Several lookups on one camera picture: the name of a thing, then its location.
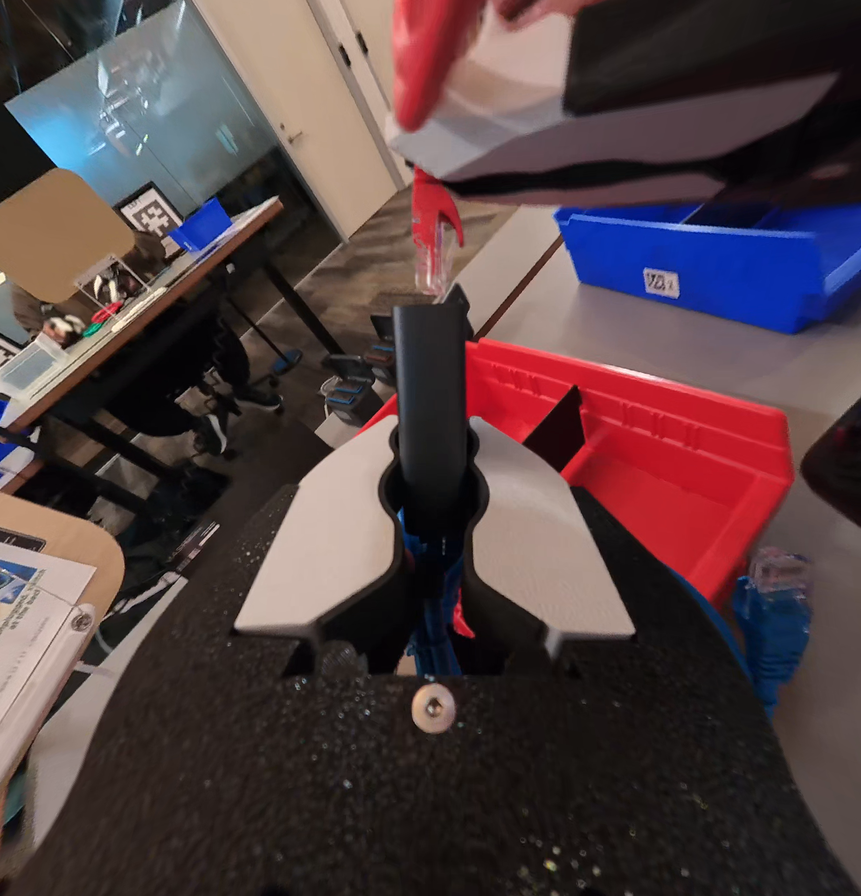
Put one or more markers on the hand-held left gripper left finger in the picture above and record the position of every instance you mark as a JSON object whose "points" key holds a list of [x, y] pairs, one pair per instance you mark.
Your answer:
{"points": [[318, 546]]}

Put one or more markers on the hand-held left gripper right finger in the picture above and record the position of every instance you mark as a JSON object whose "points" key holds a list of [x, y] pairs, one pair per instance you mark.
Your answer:
{"points": [[542, 553]]}

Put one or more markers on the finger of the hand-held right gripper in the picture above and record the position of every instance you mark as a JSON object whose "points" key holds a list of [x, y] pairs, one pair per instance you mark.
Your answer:
{"points": [[598, 190], [542, 133]]}

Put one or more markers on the red plastic bin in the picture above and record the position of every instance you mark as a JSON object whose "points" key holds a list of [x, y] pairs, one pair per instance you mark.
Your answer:
{"points": [[647, 504]]}

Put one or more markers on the blue plastic bin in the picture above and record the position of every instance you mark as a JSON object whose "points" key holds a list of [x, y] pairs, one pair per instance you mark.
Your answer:
{"points": [[717, 280]]}

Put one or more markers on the black ethernet adapter box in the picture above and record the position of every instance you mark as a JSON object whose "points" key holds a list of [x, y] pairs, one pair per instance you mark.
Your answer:
{"points": [[430, 392]]}

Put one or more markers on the black bin divider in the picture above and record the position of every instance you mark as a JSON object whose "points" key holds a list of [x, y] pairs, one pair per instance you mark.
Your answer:
{"points": [[560, 434]]}

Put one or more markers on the tan sheet holder board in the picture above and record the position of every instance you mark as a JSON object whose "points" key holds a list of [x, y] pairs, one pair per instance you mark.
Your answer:
{"points": [[74, 521]]}

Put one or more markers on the white door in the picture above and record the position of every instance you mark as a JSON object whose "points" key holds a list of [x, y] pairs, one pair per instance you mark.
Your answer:
{"points": [[297, 105]]}

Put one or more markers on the printed instruction sheet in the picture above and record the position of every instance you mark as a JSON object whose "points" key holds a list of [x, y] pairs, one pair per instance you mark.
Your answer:
{"points": [[32, 630]]}

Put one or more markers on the wooden edged background table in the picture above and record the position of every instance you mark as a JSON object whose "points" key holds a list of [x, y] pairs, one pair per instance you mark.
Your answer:
{"points": [[245, 217]]}

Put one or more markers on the white stand base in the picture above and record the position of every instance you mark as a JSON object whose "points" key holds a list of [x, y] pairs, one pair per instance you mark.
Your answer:
{"points": [[74, 756]]}

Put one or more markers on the blue plastic crate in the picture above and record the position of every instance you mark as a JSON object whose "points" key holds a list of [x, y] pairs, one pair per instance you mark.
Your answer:
{"points": [[0, 448]]}

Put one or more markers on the clear acrylic stand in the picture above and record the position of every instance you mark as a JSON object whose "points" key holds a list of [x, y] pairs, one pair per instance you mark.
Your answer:
{"points": [[112, 283]]}

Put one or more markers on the clear plastic container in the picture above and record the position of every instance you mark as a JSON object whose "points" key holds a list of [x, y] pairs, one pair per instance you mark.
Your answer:
{"points": [[32, 367]]}

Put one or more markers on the small blue bin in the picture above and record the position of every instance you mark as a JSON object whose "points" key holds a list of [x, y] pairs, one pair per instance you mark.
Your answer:
{"points": [[199, 227]]}

